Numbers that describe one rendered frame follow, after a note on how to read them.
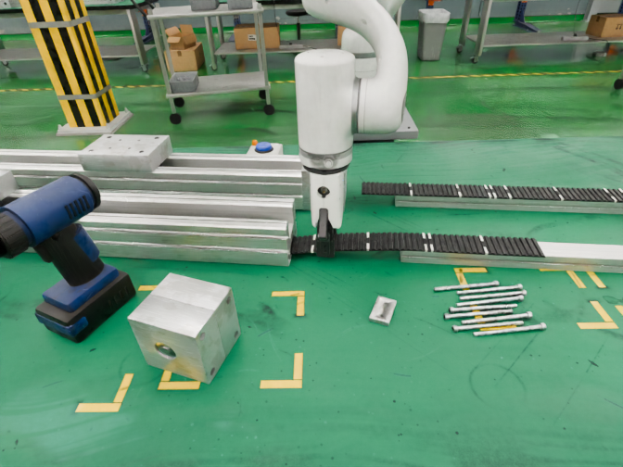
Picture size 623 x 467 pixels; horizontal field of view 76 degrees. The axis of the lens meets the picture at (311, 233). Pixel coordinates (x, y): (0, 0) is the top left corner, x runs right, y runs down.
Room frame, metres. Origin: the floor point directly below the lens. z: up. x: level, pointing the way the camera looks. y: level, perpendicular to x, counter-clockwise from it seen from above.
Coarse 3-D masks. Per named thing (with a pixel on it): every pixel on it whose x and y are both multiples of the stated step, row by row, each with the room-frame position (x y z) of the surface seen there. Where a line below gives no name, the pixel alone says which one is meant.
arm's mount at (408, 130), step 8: (408, 112) 1.25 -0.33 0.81; (408, 120) 1.18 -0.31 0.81; (400, 128) 1.12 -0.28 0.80; (408, 128) 1.12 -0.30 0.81; (416, 128) 1.11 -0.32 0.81; (360, 136) 1.10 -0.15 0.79; (368, 136) 1.10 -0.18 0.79; (376, 136) 1.10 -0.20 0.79; (384, 136) 1.10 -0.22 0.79; (392, 136) 1.10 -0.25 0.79; (400, 136) 1.10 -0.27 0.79; (408, 136) 1.10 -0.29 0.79; (416, 136) 1.10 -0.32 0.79
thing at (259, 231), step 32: (96, 224) 0.59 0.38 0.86; (128, 224) 0.58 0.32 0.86; (160, 224) 0.57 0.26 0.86; (192, 224) 0.57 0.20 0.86; (224, 224) 0.56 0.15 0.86; (256, 224) 0.56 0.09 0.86; (288, 224) 0.61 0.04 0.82; (128, 256) 0.59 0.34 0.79; (160, 256) 0.58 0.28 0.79; (192, 256) 0.57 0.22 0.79; (224, 256) 0.56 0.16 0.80; (256, 256) 0.55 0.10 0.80; (288, 256) 0.56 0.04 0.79
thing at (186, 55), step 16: (592, 16) 5.63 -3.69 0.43; (608, 16) 5.51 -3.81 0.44; (176, 32) 5.77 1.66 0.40; (192, 32) 5.81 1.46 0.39; (240, 32) 5.52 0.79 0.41; (272, 32) 5.52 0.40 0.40; (592, 32) 5.52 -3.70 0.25; (608, 32) 5.37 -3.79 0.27; (176, 48) 5.55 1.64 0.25; (192, 48) 5.60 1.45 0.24; (240, 48) 5.52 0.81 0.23; (256, 48) 5.52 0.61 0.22; (176, 64) 5.46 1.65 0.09; (192, 64) 5.46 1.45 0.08
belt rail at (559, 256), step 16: (400, 256) 0.56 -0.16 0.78; (416, 256) 0.55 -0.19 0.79; (432, 256) 0.54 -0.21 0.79; (448, 256) 0.53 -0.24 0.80; (464, 256) 0.53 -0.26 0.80; (480, 256) 0.52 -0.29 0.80; (496, 256) 0.52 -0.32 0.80; (512, 256) 0.52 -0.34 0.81; (560, 256) 0.51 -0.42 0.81; (576, 256) 0.51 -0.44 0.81; (592, 256) 0.50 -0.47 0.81; (608, 256) 0.50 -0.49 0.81
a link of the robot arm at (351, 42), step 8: (376, 0) 1.18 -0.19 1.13; (384, 0) 1.16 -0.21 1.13; (392, 0) 1.16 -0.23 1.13; (400, 0) 1.16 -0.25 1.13; (392, 8) 1.16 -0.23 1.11; (392, 16) 1.19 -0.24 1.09; (344, 32) 1.22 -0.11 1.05; (352, 32) 1.19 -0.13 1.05; (344, 40) 1.21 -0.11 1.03; (352, 40) 1.18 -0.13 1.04; (360, 40) 1.17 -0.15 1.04; (344, 48) 1.21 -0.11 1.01; (352, 48) 1.18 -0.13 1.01; (360, 48) 1.17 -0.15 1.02; (368, 48) 1.17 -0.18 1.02; (360, 56) 1.17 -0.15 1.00; (368, 56) 1.17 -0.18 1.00
